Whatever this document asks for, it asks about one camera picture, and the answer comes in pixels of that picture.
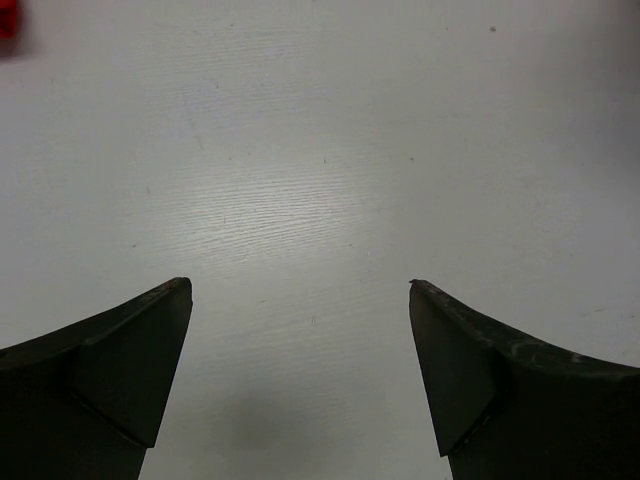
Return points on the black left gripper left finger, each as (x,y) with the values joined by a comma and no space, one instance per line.
(87,401)

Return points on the folded red t shirt stack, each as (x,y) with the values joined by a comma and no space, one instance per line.
(9,18)

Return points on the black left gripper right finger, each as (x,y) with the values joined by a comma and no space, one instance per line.
(506,405)

